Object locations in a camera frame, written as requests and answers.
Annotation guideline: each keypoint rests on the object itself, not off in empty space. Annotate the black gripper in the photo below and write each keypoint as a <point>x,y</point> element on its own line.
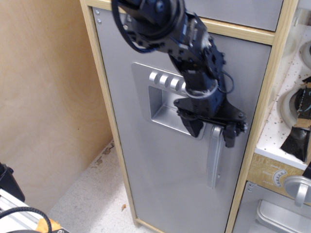
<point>211,107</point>

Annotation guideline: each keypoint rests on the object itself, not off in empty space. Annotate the silver fridge door handle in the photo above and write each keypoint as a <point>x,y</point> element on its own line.
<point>216,142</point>

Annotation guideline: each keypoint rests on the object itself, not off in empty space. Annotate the silver fridge door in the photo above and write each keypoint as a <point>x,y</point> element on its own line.
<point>167,172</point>

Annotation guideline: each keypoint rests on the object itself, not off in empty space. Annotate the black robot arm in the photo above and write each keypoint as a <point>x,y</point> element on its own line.
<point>167,26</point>

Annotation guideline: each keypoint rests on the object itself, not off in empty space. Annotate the silver dispenser panel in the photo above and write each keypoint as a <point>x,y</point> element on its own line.
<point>157,90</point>

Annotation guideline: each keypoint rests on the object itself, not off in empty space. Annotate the white speckled stove top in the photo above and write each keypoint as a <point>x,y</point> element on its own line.
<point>291,72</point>

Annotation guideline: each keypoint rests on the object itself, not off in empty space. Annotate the silver oven door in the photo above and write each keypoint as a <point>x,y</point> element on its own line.
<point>246,218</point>

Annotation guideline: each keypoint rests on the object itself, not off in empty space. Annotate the silver oven knob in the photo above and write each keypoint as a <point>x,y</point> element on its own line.
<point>299,188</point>

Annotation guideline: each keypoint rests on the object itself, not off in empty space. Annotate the silver upper freezer door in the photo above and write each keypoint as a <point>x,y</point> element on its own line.
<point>261,14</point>

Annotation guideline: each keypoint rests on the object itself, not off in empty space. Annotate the orange tape piece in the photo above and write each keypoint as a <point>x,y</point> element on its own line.
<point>42,226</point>

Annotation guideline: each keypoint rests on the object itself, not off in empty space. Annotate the black box lower left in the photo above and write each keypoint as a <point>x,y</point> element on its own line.
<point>8,182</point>

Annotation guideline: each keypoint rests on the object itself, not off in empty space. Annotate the wooden toy kitchen frame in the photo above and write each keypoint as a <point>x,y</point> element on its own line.
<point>253,56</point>

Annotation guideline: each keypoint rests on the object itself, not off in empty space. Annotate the silver oven door handle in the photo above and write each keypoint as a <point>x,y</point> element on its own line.
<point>282,220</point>

